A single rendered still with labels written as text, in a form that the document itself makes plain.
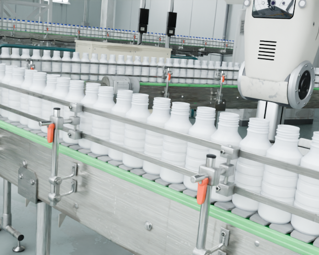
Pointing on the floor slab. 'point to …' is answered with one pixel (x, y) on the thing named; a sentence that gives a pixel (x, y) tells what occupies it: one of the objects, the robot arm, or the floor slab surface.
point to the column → (107, 14)
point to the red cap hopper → (17, 15)
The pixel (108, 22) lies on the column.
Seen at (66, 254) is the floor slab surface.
